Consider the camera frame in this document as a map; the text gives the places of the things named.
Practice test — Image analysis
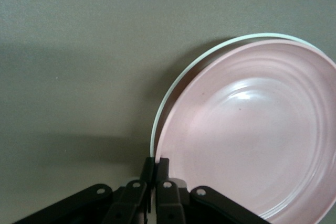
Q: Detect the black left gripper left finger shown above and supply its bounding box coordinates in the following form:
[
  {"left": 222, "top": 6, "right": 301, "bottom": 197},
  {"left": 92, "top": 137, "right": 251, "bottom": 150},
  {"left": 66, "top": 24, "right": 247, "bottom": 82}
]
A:
[{"left": 12, "top": 156, "right": 155, "bottom": 224}]

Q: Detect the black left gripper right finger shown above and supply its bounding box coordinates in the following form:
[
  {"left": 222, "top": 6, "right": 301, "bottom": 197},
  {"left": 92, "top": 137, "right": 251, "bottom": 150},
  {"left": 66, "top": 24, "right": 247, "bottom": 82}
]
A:
[{"left": 154, "top": 157, "right": 266, "bottom": 224}]

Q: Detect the pink plate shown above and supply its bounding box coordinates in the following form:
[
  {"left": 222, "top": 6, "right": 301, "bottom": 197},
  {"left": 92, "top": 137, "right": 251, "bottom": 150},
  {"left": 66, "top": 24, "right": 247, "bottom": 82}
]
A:
[{"left": 153, "top": 39, "right": 336, "bottom": 224}]

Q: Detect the beige plate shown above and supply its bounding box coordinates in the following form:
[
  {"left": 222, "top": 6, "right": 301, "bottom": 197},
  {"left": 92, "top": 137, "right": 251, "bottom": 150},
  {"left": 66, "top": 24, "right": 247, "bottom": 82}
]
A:
[{"left": 150, "top": 33, "right": 328, "bottom": 158}]

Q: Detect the brown table cloth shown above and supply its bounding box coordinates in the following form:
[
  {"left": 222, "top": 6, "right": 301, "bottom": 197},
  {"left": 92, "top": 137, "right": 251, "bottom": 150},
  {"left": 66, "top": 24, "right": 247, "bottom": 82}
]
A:
[{"left": 0, "top": 0, "right": 336, "bottom": 224}]

